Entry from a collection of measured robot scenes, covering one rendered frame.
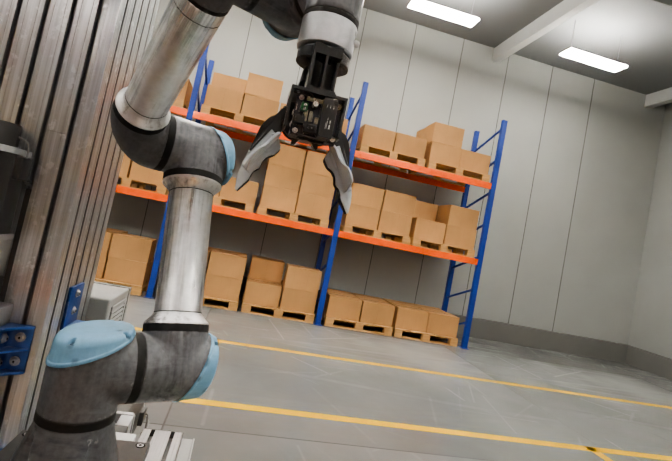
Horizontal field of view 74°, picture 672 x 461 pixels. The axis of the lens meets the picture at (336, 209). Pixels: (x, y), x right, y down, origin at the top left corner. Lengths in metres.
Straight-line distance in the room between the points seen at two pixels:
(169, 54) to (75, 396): 0.53
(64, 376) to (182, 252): 0.26
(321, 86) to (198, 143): 0.42
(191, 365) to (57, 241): 0.35
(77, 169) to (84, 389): 0.40
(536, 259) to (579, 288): 1.27
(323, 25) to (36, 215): 0.65
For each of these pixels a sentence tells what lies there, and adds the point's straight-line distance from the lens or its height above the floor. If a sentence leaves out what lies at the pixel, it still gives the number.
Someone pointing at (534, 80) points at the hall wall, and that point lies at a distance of 11.13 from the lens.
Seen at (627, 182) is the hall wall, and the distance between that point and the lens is 12.28.
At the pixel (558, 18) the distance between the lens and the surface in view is 9.08.
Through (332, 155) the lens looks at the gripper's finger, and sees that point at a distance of 0.60.
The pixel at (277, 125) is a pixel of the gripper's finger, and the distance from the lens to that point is 0.60.
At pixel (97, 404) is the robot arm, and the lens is 0.83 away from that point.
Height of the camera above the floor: 1.49
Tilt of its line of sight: 4 degrees up
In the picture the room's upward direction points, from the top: 11 degrees clockwise
